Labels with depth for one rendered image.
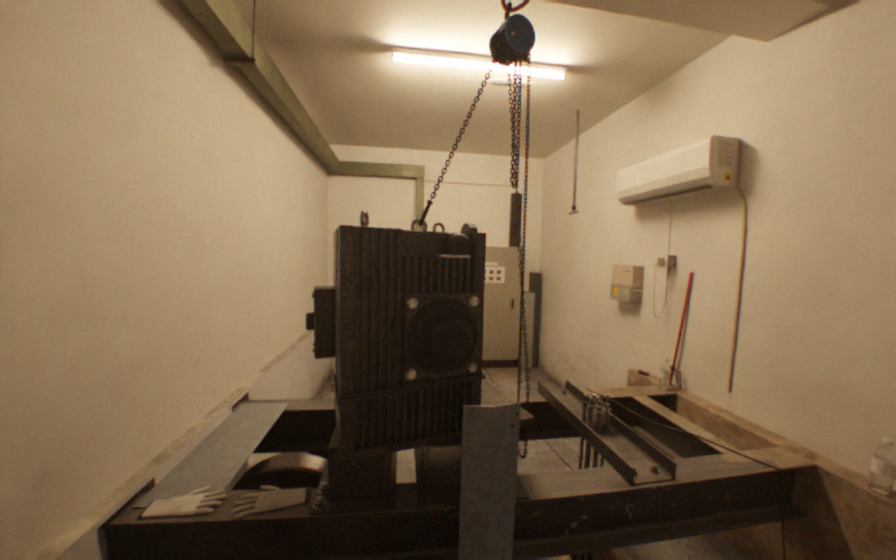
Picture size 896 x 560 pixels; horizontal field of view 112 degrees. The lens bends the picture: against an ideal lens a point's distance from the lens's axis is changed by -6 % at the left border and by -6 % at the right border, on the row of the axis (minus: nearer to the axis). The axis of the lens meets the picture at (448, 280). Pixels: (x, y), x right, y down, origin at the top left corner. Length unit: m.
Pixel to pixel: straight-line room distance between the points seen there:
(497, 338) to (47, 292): 4.02
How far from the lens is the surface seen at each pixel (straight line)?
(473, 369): 1.20
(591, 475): 1.62
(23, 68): 1.40
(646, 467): 1.76
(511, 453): 1.22
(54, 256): 1.37
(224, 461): 1.76
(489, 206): 4.60
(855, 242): 2.19
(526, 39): 1.65
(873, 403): 2.21
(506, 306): 4.43
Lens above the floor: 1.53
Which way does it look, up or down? 4 degrees down
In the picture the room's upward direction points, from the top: 1 degrees clockwise
